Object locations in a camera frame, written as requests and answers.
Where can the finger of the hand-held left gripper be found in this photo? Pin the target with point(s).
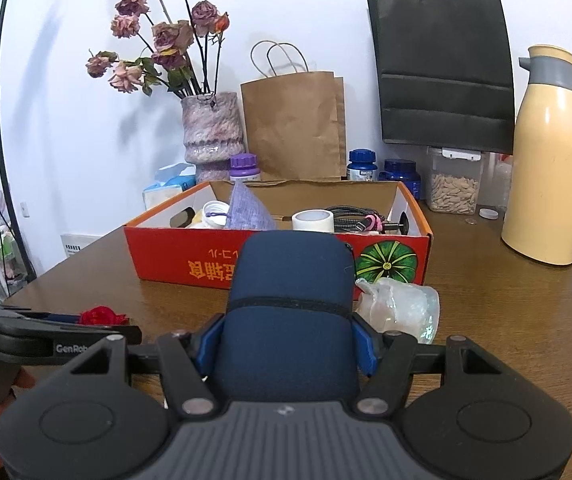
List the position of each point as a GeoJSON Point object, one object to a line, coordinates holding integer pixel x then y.
{"type": "Point", "coordinates": [31, 342]}
{"type": "Point", "coordinates": [16, 313]}

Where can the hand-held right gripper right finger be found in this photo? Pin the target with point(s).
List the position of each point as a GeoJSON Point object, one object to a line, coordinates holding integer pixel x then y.
{"type": "Point", "coordinates": [365, 345]}

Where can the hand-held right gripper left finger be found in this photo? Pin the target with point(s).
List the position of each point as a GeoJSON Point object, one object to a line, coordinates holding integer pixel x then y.
{"type": "Point", "coordinates": [208, 342]}

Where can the red fabric flower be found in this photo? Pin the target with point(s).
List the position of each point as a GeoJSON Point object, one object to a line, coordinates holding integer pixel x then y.
{"type": "Point", "coordinates": [98, 316]}

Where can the navy blue fabric case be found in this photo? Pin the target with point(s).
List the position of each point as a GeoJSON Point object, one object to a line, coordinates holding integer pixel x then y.
{"type": "Point", "coordinates": [291, 310]}

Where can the person's left hand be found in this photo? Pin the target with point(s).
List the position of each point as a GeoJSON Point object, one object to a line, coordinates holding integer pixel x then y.
{"type": "Point", "coordinates": [23, 379]}

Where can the crumpled clear plastic bag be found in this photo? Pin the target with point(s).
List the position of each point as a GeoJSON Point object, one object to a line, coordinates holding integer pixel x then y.
{"type": "Point", "coordinates": [400, 310]}

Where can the white vented box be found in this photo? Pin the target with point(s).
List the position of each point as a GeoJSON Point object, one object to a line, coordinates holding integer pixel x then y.
{"type": "Point", "coordinates": [81, 246]}

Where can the red cardboard box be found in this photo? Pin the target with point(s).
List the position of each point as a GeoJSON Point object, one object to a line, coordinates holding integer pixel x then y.
{"type": "Point", "coordinates": [176, 255]}

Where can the black rod tool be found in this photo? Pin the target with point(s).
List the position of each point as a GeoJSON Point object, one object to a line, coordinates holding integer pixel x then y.
{"type": "Point", "coordinates": [398, 224]}

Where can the white plastic jar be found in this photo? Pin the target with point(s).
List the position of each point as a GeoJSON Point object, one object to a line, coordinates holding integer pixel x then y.
{"type": "Point", "coordinates": [213, 212]}

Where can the white tape roll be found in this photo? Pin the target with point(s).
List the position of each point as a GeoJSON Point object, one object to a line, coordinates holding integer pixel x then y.
{"type": "Point", "coordinates": [313, 220]}

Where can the purple fuzzy cloth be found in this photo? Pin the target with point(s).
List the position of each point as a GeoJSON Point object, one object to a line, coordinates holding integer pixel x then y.
{"type": "Point", "coordinates": [246, 210]}

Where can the blue white tissue pack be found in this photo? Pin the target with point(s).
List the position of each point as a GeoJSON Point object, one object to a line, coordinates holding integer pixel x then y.
{"type": "Point", "coordinates": [166, 185]}

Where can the dark blue bottle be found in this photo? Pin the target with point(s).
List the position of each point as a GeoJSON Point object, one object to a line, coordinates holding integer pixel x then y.
{"type": "Point", "coordinates": [399, 172]}

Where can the clear seed container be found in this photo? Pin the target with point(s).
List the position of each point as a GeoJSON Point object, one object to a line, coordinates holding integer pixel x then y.
{"type": "Point", "coordinates": [453, 192]}

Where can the blue lid white label bottle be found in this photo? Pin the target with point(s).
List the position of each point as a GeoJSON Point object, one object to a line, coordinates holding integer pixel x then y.
{"type": "Point", "coordinates": [362, 167]}

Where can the purple lid bottle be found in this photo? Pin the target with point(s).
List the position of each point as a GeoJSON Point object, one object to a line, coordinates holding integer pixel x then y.
{"type": "Point", "coordinates": [244, 167]}

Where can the white round cap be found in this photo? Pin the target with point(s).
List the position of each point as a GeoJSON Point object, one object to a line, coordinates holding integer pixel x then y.
{"type": "Point", "coordinates": [488, 213]}

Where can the clear plastic container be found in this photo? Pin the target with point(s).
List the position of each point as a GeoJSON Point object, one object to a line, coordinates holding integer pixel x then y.
{"type": "Point", "coordinates": [500, 185]}

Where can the pink textured vase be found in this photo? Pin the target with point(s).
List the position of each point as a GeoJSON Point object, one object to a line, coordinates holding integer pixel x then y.
{"type": "Point", "coordinates": [211, 130]}

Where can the brown paper bag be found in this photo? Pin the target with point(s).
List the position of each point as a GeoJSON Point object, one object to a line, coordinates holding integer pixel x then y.
{"type": "Point", "coordinates": [291, 125]}

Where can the yellow thermos jug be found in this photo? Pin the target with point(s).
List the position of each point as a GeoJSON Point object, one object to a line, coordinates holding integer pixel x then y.
{"type": "Point", "coordinates": [545, 170]}

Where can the black paper bag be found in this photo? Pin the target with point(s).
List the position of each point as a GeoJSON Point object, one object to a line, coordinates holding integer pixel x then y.
{"type": "Point", "coordinates": [440, 70]}

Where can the dried pink roses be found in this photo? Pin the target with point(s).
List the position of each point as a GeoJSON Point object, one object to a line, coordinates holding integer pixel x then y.
{"type": "Point", "coordinates": [171, 35]}

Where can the white wall socket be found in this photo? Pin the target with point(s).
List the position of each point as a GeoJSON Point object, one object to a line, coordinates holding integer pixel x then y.
{"type": "Point", "coordinates": [24, 209]}

